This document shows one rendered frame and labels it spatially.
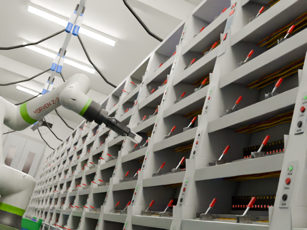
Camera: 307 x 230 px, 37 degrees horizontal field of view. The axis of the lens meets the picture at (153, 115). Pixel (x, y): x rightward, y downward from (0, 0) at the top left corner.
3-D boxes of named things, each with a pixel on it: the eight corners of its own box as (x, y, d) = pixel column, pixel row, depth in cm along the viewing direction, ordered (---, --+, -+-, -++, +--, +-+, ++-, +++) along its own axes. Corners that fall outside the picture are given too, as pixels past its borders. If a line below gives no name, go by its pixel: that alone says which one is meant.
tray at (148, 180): (185, 181, 187) (186, 159, 189) (142, 187, 243) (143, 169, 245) (229, 184, 193) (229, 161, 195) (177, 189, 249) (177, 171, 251)
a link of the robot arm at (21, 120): (-2, 128, 232) (1, 109, 239) (18, 138, 241) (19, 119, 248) (23, 114, 224) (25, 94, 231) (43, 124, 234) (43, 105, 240)
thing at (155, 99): (166, 90, 269) (167, 67, 271) (138, 110, 325) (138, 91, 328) (198, 93, 275) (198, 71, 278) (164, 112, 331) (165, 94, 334)
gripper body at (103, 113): (91, 122, 214) (108, 133, 216) (95, 119, 206) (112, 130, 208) (99, 109, 217) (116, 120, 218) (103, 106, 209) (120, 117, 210)
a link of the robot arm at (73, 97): (51, 106, 206) (61, 89, 201) (60, 92, 217) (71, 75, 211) (77, 122, 209) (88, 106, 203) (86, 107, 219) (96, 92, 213)
